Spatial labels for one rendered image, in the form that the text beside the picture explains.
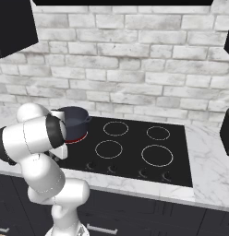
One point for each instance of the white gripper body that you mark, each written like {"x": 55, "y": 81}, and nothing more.
{"x": 63, "y": 151}

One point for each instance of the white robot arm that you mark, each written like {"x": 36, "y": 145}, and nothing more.
{"x": 42, "y": 178}

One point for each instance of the dark blue pot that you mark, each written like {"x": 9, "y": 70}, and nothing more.
{"x": 74, "y": 123}

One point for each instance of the black hob knob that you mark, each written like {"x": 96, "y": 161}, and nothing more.
{"x": 90, "y": 166}
{"x": 166, "y": 176}
{"x": 143, "y": 173}
{"x": 113, "y": 168}

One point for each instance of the black hob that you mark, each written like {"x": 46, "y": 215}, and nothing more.
{"x": 134, "y": 159}

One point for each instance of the dark cupboard door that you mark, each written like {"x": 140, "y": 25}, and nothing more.
{"x": 14, "y": 206}
{"x": 219, "y": 222}

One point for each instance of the dark drawer front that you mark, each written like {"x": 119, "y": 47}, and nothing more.
{"x": 131, "y": 219}

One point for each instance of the black extractor hood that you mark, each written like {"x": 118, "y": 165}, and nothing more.
{"x": 119, "y": 2}

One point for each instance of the black box-shaped appliance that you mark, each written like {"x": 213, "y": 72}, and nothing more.
{"x": 227, "y": 133}

